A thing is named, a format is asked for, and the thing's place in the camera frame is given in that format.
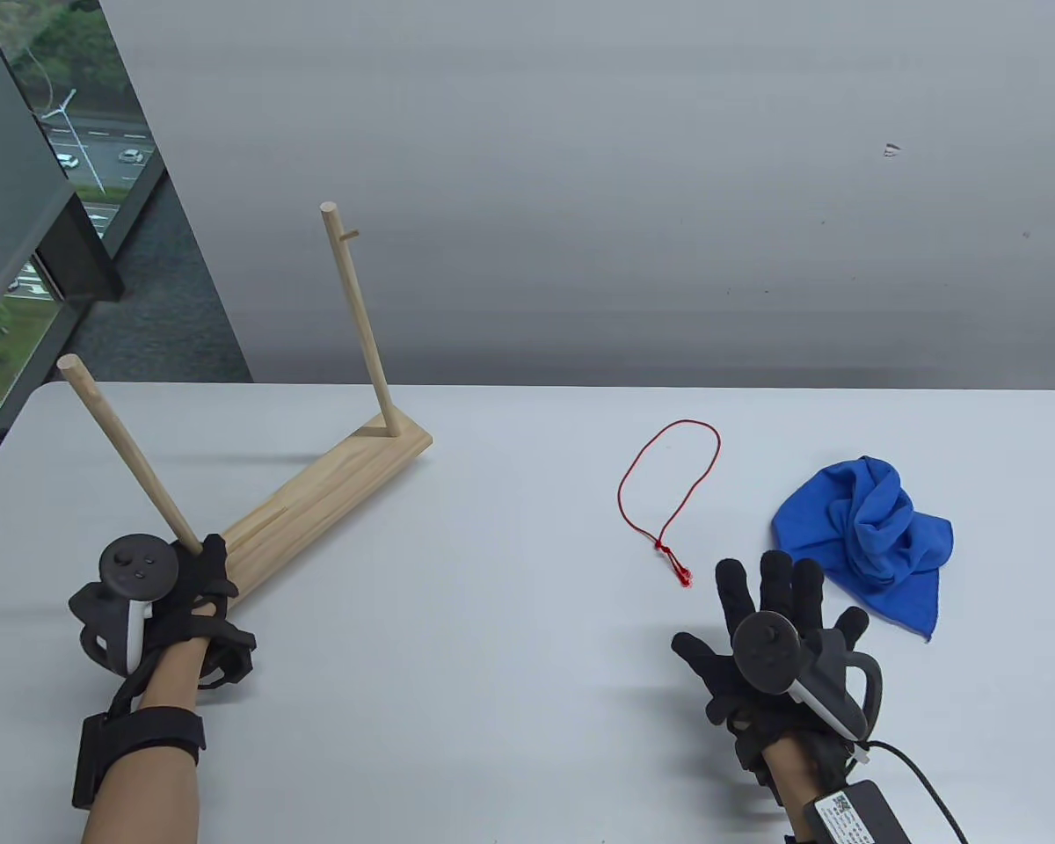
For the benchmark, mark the person's right hand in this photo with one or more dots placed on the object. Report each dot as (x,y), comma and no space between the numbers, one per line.
(782,580)

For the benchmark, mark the person's left hand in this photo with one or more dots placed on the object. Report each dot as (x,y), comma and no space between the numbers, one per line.
(198,585)

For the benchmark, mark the blue towel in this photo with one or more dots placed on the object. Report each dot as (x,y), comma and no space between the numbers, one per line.
(862,527)

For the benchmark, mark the wooden rack with posts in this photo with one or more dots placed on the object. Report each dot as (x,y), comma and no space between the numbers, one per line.
(316,501)

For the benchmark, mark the person's right forearm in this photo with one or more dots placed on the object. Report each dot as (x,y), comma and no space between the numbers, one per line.
(796,791)

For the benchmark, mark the person's left forearm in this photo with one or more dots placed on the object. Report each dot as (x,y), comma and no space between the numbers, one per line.
(141,791)

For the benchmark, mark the dark grey left hand controller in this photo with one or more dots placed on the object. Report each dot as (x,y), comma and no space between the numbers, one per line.
(136,567)

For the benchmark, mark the dark grey hand controller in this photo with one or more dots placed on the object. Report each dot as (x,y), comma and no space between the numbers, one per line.
(136,567)
(765,646)

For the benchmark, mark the dark grey right hand controller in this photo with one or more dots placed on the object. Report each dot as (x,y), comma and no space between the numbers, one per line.
(765,646)

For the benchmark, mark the grey window frame post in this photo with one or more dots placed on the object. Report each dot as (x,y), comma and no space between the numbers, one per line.
(9,176)

